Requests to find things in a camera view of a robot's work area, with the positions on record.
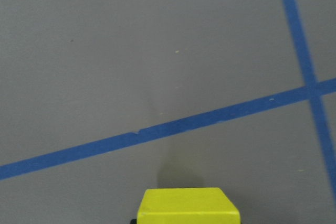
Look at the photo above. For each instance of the yellow cube block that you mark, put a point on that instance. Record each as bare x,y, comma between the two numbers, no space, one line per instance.
187,205

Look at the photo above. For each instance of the brown paper table cover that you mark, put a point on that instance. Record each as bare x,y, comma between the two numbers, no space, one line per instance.
78,71

